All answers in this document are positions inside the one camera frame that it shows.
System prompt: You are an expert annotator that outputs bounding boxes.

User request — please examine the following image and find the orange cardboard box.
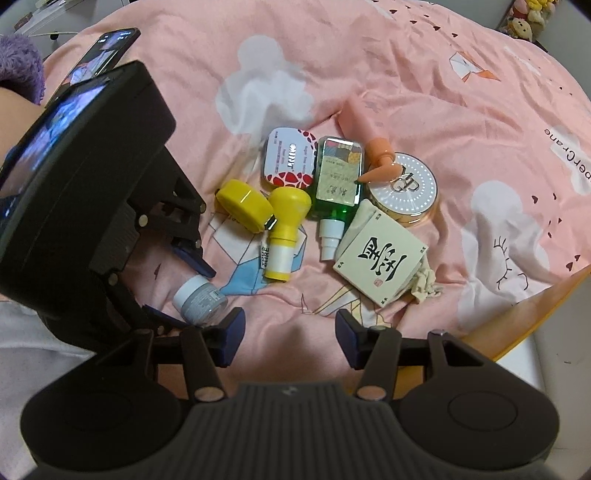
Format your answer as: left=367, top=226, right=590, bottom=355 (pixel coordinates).
left=455, top=269, right=591, bottom=372

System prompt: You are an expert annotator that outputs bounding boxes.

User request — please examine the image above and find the small lip balm tube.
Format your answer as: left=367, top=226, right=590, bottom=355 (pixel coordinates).
left=259, top=222, right=278, bottom=271

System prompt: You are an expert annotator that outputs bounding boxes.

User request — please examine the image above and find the orange handheld fan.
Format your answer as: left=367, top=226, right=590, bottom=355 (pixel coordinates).
left=337, top=95, right=400, bottom=185

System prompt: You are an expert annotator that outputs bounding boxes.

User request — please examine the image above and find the small jar with white lid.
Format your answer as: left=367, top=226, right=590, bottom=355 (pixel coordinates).
left=173, top=275, right=230, bottom=329

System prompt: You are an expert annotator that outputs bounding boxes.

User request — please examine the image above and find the yellow capped bottle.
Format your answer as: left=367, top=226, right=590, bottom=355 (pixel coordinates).
left=263, top=185, right=313, bottom=282

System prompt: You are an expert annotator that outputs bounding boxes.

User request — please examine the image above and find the purple fuzzy sleeve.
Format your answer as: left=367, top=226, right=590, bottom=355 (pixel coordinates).
left=0, top=34, right=47, bottom=105

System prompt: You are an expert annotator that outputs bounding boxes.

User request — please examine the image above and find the pink printed blanket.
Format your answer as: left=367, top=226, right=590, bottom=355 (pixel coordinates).
left=0, top=0, right=591, bottom=370

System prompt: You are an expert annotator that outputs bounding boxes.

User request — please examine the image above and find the red patterned white tin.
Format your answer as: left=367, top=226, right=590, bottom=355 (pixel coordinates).
left=262, top=128, right=320, bottom=188

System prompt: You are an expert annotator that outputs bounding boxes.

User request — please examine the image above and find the cream card box black character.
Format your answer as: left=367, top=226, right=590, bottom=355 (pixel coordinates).
left=333, top=199, right=428, bottom=309

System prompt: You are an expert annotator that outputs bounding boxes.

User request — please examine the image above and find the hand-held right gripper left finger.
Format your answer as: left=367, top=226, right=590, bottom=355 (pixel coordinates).
left=122, top=308, right=247, bottom=404

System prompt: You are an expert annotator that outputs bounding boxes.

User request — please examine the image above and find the yellow round case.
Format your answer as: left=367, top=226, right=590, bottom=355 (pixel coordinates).
left=215, top=180, right=274, bottom=234

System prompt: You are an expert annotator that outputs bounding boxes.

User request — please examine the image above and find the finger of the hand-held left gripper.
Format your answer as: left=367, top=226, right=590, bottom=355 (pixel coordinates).
left=139, top=176, right=218, bottom=278
left=108, top=272, right=185, bottom=336

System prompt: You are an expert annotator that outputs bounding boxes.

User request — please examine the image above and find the round white gold compact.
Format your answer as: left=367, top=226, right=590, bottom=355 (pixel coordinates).
left=367, top=152, right=441, bottom=230

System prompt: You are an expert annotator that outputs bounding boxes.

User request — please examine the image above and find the black smartphone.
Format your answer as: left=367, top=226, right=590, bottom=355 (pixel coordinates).
left=48, top=28, right=141, bottom=108

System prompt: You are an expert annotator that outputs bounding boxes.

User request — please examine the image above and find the white bedside furniture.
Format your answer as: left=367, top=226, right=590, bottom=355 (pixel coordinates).
left=0, top=0, right=118, bottom=38

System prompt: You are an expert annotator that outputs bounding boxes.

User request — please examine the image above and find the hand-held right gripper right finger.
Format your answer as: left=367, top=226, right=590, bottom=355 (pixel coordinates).
left=335, top=309, right=463, bottom=402

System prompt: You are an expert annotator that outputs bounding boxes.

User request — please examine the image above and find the person's left forearm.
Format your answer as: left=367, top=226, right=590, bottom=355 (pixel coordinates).
left=0, top=88, right=45, bottom=160

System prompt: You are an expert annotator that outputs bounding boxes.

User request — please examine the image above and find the green glass spray bottle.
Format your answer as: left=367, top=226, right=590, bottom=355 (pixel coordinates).
left=315, top=135, right=366, bottom=262

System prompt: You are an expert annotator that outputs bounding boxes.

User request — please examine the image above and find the pile of plush toys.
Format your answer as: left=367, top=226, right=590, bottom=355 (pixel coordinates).
left=505, top=0, right=556, bottom=43

